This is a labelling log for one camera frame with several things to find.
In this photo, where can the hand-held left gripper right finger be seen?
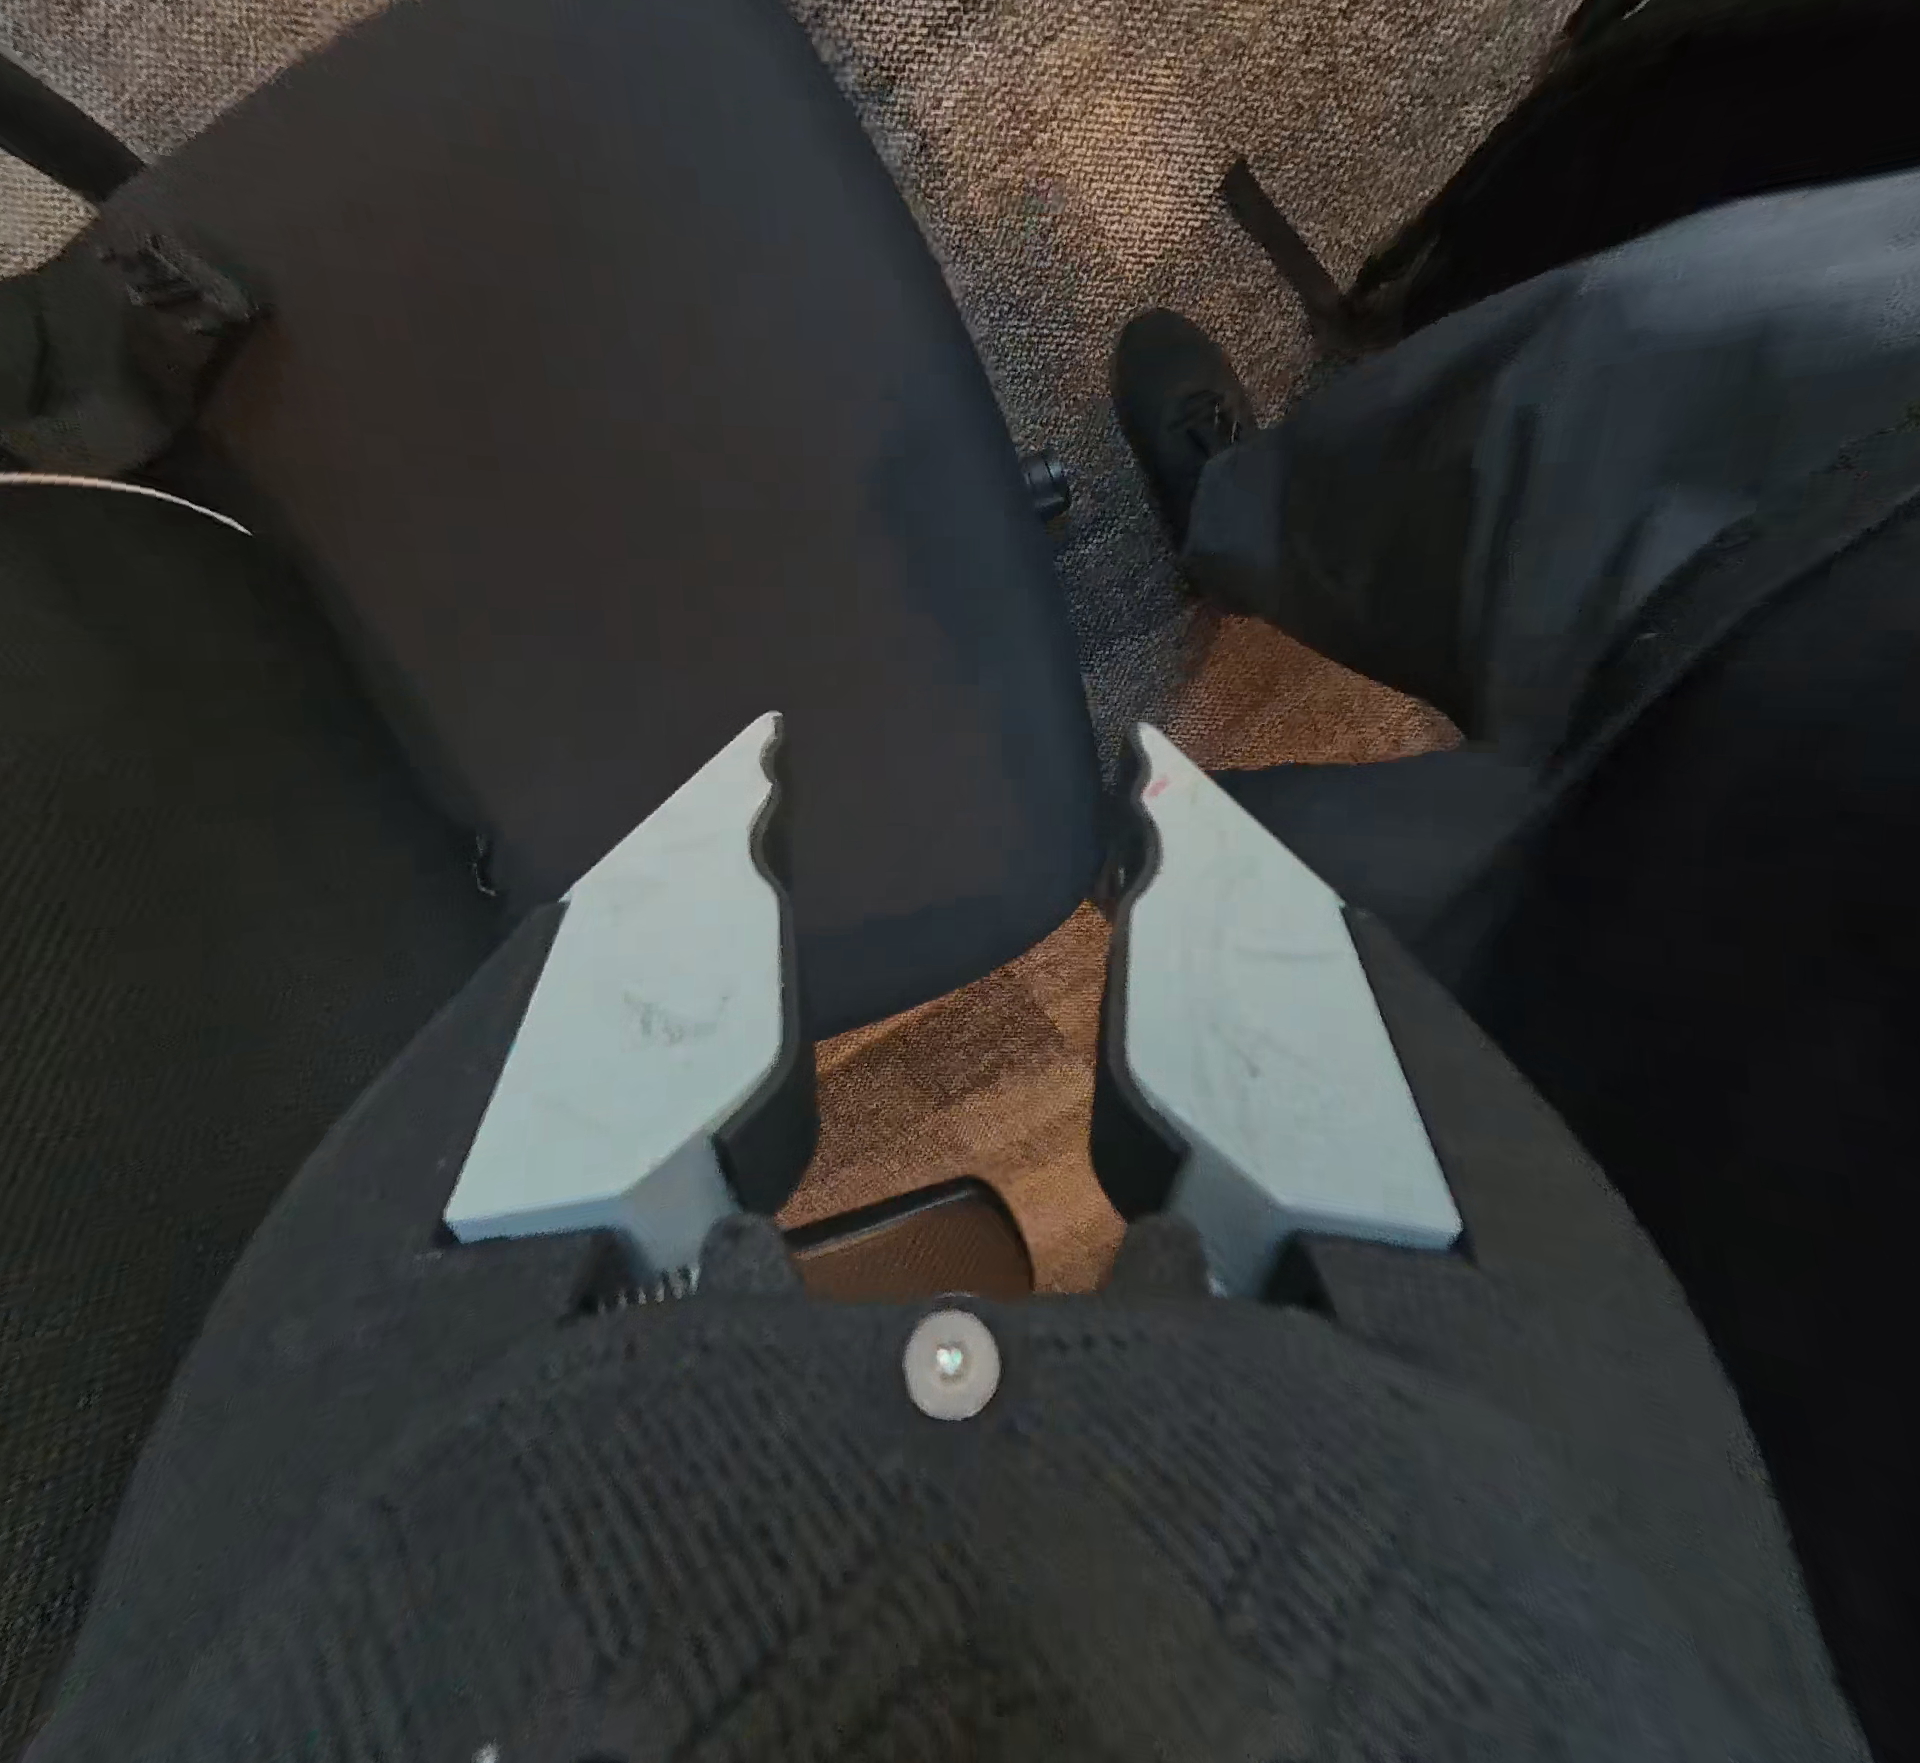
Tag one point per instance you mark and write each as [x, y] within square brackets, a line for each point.
[1275, 1026]

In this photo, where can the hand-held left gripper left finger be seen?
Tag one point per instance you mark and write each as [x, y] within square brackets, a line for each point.
[647, 1026]

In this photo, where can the black mesh office chair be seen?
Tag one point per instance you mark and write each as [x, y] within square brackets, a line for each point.
[181, 894]

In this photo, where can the person's black shoe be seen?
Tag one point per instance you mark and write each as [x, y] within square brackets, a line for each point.
[1184, 414]

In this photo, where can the dark fabric office chair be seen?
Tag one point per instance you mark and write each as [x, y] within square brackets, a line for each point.
[600, 368]

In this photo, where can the black backpack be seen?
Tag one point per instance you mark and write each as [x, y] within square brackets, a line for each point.
[1650, 68]

